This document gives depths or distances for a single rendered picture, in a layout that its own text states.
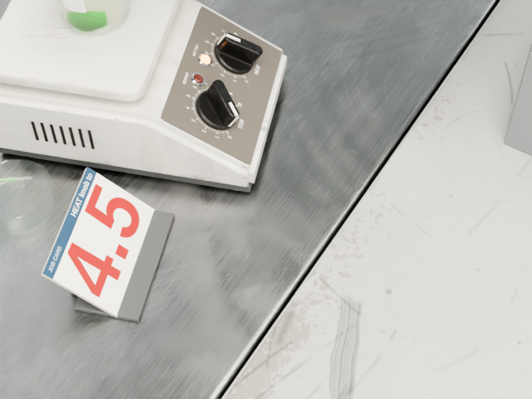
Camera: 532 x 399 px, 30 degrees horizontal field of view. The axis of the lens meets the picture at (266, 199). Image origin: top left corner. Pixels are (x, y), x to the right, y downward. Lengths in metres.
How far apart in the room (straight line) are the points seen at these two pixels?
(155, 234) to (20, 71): 0.15
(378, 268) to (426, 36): 0.24
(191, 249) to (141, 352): 0.09
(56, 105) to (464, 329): 0.32
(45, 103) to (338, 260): 0.23
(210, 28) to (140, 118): 0.11
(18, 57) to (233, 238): 0.20
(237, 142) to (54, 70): 0.14
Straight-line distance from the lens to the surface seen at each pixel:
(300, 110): 0.78
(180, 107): 0.70
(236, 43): 0.73
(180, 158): 0.70
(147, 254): 0.69
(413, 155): 0.75
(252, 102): 0.73
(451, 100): 0.80
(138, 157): 0.72
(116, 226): 0.69
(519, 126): 0.75
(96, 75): 0.69
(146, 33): 0.72
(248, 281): 0.68
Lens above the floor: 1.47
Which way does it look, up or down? 53 degrees down
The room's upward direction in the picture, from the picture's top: 1 degrees counter-clockwise
